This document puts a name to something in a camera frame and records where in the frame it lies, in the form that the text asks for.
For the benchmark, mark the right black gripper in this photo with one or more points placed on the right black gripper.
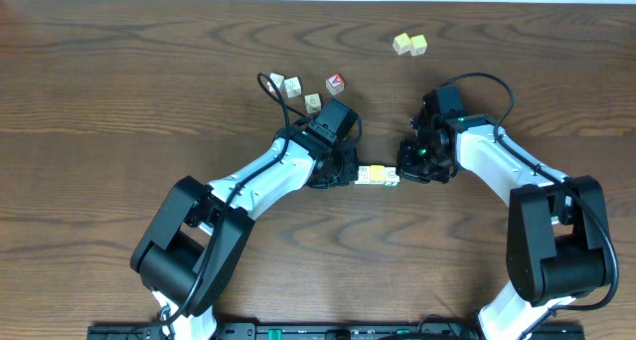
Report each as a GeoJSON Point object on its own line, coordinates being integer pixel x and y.
{"type": "Point", "coordinates": [406, 166]}

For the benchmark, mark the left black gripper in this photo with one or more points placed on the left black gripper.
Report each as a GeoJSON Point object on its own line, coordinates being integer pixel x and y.
{"type": "Point", "coordinates": [336, 184]}

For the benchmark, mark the white block number four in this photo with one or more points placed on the white block number four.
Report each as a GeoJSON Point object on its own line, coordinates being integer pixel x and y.
{"type": "Point", "coordinates": [363, 175]}

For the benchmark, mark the yellow letter block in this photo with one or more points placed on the yellow letter block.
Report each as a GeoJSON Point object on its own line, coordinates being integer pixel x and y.
{"type": "Point", "coordinates": [377, 174]}

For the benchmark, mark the white block number eight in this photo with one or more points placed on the white block number eight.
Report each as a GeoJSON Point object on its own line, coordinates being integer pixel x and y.
{"type": "Point", "coordinates": [391, 177]}

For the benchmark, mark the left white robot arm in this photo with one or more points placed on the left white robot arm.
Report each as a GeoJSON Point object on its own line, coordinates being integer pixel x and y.
{"type": "Point", "coordinates": [190, 250]}

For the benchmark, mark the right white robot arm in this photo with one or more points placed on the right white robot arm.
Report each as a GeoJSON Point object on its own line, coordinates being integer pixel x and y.
{"type": "Point", "coordinates": [558, 243]}

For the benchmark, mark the red letter A block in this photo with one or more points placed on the red letter A block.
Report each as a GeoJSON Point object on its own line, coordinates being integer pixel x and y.
{"type": "Point", "coordinates": [335, 84]}

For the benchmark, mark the white block beside red-sided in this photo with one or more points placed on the white block beside red-sided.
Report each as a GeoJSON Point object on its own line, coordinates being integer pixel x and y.
{"type": "Point", "coordinates": [293, 87]}

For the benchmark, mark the white block red side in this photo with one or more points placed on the white block red side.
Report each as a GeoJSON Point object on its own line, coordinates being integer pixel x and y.
{"type": "Point", "coordinates": [276, 83]}

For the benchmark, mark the yellow block far right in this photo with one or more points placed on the yellow block far right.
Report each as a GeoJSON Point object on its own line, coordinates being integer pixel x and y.
{"type": "Point", "coordinates": [418, 45]}

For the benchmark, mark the yellow block far left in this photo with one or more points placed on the yellow block far left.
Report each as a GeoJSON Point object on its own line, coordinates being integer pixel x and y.
{"type": "Point", "coordinates": [402, 43]}

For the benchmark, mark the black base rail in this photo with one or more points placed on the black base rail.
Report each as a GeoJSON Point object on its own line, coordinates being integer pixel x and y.
{"type": "Point", "coordinates": [323, 331]}

